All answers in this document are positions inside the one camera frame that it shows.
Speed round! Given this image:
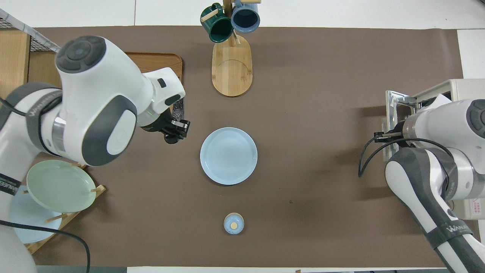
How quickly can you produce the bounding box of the brown table mat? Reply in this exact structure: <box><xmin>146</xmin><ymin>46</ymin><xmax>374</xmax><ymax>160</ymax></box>
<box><xmin>0</xmin><ymin>26</ymin><xmax>465</xmax><ymax>268</ymax></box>

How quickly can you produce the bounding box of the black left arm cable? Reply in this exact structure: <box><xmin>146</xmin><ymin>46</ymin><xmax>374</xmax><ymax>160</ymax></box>
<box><xmin>0</xmin><ymin>98</ymin><xmax>91</xmax><ymax>273</ymax></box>

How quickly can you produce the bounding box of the wooden stepped shelf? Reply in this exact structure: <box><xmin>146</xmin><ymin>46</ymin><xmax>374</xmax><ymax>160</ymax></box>
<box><xmin>0</xmin><ymin>30</ymin><xmax>63</xmax><ymax>100</ymax></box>

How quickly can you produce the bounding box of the wooden serving tray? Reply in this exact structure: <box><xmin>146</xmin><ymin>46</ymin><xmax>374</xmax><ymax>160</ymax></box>
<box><xmin>125</xmin><ymin>52</ymin><xmax>183</xmax><ymax>114</ymax></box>

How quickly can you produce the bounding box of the light blue racked plate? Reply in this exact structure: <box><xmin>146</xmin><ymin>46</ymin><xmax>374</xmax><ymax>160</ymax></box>
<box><xmin>8</xmin><ymin>185</ymin><xmax>63</xmax><ymax>244</ymax></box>

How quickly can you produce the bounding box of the wooden mug tree stand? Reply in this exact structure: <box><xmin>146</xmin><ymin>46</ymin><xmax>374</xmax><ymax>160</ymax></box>
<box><xmin>201</xmin><ymin>0</ymin><xmax>262</xmax><ymax>97</ymax></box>

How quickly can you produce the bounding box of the blue ceramic mug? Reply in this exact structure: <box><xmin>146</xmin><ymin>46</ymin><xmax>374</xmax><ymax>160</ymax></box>
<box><xmin>231</xmin><ymin>0</ymin><xmax>261</xmax><ymax>33</ymax></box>

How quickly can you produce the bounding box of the cream toaster oven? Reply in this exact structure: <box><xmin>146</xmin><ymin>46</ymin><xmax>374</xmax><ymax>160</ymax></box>
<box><xmin>381</xmin><ymin>79</ymin><xmax>485</xmax><ymax>220</ymax></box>

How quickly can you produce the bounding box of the small blue lidded jar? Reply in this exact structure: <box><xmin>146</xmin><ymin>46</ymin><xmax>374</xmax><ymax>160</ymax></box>
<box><xmin>224</xmin><ymin>213</ymin><xmax>244</xmax><ymax>235</ymax></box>

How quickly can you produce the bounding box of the white patterned cloth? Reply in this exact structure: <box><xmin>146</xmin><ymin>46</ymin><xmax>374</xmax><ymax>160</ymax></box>
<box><xmin>0</xmin><ymin>8</ymin><xmax>61</xmax><ymax>53</ymax></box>

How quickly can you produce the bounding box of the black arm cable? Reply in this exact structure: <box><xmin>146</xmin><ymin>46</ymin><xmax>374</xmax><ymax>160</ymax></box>
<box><xmin>0</xmin><ymin>98</ymin><xmax>91</xmax><ymax>273</ymax></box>
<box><xmin>359</xmin><ymin>131</ymin><xmax>455</xmax><ymax>198</ymax></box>

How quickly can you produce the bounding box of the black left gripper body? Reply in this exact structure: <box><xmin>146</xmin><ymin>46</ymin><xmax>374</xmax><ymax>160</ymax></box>
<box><xmin>141</xmin><ymin>111</ymin><xmax>179</xmax><ymax>138</ymax></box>

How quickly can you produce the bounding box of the dark green ceramic mug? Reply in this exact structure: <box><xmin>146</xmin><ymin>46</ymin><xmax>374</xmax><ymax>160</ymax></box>
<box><xmin>200</xmin><ymin>3</ymin><xmax>234</xmax><ymax>43</ymax></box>

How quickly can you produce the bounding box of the pale green racked plate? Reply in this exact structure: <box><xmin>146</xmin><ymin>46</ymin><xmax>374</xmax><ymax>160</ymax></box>
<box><xmin>27</xmin><ymin>160</ymin><xmax>97</xmax><ymax>213</ymax></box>

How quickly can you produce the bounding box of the black wire basket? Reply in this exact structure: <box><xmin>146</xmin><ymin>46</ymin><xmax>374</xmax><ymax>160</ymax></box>
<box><xmin>0</xmin><ymin>8</ymin><xmax>61</xmax><ymax>53</ymax></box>

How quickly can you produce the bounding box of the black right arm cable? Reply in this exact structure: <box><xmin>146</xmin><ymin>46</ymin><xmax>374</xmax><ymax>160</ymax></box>
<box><xmin>359</xmin><ymin>131</ymin><xmax>455</xmax><ymax>198</ymax></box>

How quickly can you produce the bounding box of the wooden plate rack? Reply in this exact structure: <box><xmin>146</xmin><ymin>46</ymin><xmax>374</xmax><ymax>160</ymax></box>
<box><xmin>23</xmin><ymin>161</ymin><xmax>106</xmax><ymax>254</ymax></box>

